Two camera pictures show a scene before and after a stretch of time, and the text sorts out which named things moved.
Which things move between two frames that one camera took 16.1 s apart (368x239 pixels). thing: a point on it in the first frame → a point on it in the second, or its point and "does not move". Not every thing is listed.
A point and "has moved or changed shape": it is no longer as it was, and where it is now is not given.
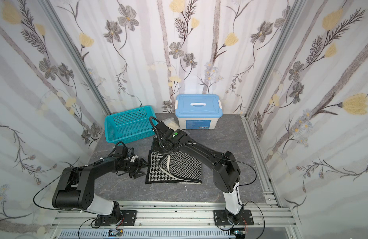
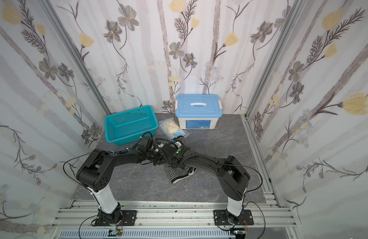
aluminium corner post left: x=75 y=55 does not move
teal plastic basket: x=130 y=125 does not move
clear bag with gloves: x=172 y=122 does not move
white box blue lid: x=198 y=111 does not move
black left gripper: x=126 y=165 → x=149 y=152
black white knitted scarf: x=173 y=167 has moved or changed shape
